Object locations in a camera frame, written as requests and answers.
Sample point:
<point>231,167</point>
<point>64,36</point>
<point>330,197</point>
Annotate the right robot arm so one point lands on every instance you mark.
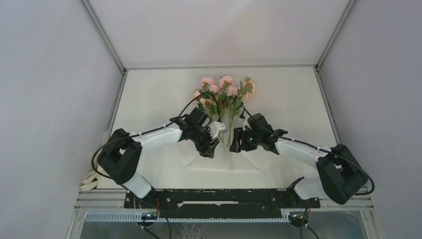
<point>340,176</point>

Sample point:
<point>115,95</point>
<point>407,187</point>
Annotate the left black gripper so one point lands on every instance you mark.
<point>207,149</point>

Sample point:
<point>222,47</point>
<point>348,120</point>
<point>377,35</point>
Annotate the left circuit board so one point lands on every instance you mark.
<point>149,216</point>

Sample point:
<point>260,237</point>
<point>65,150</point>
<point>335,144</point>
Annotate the cream ribbon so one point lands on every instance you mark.
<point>91,179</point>

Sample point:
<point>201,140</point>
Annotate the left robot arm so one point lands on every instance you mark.
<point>119,157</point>

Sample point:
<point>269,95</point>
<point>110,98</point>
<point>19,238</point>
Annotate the pink flower two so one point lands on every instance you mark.
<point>209,84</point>

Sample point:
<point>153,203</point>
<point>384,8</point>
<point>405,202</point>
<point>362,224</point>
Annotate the white slotted cable duct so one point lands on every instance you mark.
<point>136,217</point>

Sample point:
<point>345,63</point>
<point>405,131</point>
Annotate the pink flower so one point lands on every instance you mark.
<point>234,97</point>
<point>197,96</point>
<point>249,89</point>

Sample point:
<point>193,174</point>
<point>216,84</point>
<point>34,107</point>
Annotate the right circuit board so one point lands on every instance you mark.
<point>299,217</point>

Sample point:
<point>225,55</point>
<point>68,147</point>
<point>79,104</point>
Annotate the white wrapping paper sheet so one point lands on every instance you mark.
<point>288,97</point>

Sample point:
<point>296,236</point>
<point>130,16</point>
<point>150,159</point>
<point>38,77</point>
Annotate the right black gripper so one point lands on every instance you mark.
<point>239,133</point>

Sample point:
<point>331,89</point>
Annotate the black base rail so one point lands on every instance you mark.
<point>241,203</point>

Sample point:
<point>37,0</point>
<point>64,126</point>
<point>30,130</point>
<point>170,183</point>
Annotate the pink flower one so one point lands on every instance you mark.
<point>225,81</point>

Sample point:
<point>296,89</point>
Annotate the circuit board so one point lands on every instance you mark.
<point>299,217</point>
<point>149,216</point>

